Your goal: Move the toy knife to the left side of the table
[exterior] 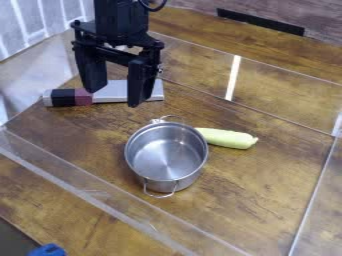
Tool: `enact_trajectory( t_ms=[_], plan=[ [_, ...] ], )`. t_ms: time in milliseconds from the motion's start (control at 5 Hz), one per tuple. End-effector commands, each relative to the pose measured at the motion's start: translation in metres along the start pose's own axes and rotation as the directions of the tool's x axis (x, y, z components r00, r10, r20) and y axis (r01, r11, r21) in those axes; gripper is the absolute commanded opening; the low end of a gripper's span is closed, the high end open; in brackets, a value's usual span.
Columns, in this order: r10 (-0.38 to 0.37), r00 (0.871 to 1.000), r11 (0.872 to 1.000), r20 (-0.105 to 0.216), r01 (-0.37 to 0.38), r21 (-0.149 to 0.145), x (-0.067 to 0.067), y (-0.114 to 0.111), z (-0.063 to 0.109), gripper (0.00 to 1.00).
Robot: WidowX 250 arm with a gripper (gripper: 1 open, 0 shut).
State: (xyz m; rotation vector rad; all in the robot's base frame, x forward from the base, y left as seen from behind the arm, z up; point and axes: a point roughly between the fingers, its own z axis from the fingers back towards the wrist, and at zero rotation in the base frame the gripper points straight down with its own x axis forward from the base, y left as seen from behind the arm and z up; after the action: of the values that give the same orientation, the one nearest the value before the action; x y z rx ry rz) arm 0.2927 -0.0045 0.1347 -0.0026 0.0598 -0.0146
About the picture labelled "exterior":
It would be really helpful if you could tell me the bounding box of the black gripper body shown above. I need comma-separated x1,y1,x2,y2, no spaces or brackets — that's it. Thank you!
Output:
70,0,166,64

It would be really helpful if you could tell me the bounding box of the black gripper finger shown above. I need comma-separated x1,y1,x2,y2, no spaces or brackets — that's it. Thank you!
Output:
127,58,158,107
74,45,107,93

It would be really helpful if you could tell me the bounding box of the green spoon handle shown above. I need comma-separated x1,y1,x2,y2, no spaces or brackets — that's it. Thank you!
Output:
198,128,258,150

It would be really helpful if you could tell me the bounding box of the toy cleaver knife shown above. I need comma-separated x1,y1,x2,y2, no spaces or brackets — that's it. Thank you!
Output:
41,78,166,108

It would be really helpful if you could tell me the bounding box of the small steel pot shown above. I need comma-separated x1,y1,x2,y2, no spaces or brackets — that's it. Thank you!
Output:
124,115,208,199

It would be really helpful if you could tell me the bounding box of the black strip on table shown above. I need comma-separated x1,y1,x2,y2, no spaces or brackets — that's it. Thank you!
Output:
216,8,305,36

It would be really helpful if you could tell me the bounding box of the blue object at corner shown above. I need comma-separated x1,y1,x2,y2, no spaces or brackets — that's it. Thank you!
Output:
27,243,67,256

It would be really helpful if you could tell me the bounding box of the black cable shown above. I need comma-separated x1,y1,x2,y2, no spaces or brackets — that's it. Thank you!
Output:
138,0,170,13

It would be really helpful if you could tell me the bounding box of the clear acrylic enclosure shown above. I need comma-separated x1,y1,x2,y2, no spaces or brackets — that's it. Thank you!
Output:
0,25,342,256

